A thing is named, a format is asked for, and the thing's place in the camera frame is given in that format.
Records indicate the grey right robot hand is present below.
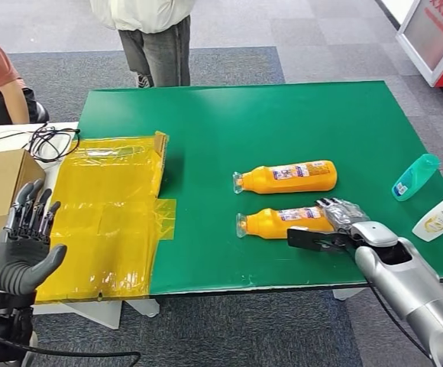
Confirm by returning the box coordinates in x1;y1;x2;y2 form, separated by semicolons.
316;197;371;235

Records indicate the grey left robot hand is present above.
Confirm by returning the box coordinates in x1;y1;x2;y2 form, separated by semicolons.
0;178;67;297

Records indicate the orange bottle with label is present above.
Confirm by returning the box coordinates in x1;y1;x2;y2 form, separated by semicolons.
236;205;335;240
232;160;338;196

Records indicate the teal plastic bottle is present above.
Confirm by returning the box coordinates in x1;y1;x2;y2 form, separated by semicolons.
391;153;441;203

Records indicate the white shampoo bottle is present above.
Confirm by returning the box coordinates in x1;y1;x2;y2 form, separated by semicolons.
411;188;443;242

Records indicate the small white table foot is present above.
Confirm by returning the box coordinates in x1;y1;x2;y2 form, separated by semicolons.
332;287;366;300

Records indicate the wide white table foot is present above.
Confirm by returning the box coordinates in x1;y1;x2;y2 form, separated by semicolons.
33;298;160;330

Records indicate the yellow plastic sheet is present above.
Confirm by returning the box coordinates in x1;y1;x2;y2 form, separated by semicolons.
35;130;177;304

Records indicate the white and red cabinet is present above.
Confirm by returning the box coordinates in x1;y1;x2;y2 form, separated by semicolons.
395;0;443;88

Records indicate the person standing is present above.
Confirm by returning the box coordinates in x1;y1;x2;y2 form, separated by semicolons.
88;0;196;89

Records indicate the black cable bundle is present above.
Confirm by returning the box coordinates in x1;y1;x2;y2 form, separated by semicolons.
0;124;81;164

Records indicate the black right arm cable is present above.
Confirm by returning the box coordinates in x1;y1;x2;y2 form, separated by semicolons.
343;245;433;362

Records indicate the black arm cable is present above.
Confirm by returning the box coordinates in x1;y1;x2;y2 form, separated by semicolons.
343;245;433;362
0;323;142;367

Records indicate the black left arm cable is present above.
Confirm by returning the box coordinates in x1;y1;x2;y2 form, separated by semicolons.
0;323;142;367

